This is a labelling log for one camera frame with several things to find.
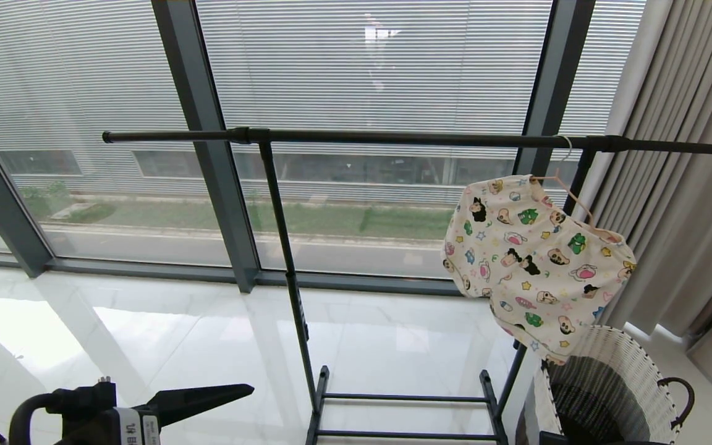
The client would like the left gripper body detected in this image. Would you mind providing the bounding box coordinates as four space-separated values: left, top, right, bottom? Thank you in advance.
59 405 164 445

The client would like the cream printed garment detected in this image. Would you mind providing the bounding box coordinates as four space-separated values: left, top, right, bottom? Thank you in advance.
441 175 638 367

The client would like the pink clothes hanger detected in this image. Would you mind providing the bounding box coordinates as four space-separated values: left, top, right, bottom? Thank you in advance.
530 135 598 226

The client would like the black clothes rack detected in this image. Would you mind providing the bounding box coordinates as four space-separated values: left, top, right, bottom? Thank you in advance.
101 127 712 445

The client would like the white laundry basket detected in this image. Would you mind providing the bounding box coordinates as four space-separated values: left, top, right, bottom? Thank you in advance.
532 324 697 445

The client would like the beige curtain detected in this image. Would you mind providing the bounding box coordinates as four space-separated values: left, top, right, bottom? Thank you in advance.
569 0 712 341

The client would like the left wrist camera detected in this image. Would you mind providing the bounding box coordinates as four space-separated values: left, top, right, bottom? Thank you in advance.
46 377 119 424

